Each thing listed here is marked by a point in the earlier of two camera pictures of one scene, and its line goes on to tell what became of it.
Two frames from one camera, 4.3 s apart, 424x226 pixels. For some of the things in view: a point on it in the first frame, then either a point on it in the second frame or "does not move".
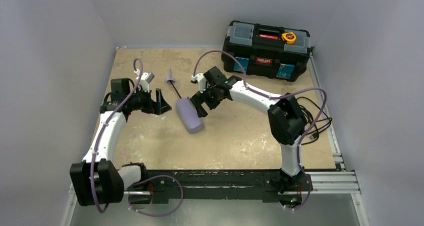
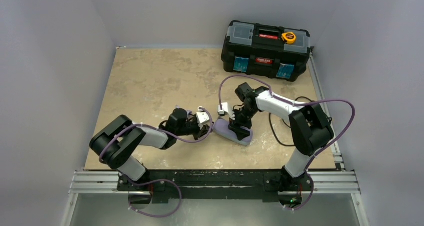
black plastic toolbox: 262,49 does not move
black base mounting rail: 168,185 does not move
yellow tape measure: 289,37 does not move
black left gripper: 156,101 -> 200,130
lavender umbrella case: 189,114 -> 221,127
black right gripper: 202,98 -> 239,125
